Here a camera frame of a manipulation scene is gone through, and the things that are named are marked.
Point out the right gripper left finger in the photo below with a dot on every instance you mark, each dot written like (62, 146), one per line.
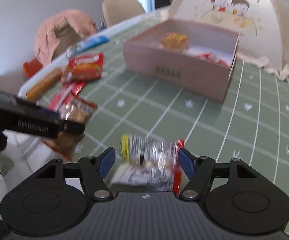
(93, 172)

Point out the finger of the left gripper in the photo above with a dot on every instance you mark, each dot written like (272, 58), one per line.
(72, 127)

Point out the long bread stick packet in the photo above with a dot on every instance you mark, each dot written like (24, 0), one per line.
(40, 82)

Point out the yellow bread snack packet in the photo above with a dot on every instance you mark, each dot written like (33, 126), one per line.
(176, 41)

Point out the red orange snack pouch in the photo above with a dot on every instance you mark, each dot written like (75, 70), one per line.
(30, 68)

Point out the beige chair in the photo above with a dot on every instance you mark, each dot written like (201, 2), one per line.
(116, 11)

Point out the brown biscuit snack packet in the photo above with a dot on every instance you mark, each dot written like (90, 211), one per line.
(75, 113)

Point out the red biscuit snack packet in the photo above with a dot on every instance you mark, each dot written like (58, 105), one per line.
(84, 68)

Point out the pink cardboard box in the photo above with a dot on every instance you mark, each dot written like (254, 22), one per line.
(145, 54)

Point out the red white snack packet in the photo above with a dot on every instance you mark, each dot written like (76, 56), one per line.
(212, 58)

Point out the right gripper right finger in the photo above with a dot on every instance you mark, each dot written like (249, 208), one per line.
(199, 171)

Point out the silver red snack packet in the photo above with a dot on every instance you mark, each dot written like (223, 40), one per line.
(148, 165)

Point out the pink crumpled paper bag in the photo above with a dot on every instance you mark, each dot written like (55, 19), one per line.
(61, 31)

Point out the red wafer snack packet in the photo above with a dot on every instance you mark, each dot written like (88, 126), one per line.
(65, 94)

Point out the white cartoon food cover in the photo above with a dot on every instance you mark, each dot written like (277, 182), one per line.
(263, 26)

